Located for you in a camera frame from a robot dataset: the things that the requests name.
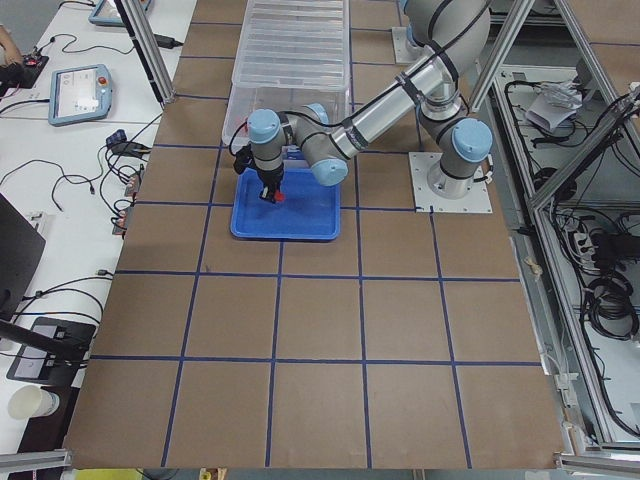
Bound aluminium frame post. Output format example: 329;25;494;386
115;0;175;106

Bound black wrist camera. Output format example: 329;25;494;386
233;144;255;175

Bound coiled black cable bundle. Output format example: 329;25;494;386
582;277;636;342

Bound near teach pendant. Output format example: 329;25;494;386
48;64;113;126

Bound far teach pendant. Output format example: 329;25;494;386
88;0;124;27

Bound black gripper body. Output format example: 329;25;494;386
257;164;284;193

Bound teach pendant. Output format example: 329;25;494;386
88;0;124;27
48;64;113;126

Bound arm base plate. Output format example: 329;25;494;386
391;25;425;65
408;152;493;214

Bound blue plastic tray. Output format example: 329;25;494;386
230;168;341;241

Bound white paper cup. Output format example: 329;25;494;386
8;385;60;420

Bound clear plastic box lid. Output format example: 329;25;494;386
232;0;350;91

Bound clear plastic storage box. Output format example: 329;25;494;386
221;84;353;151

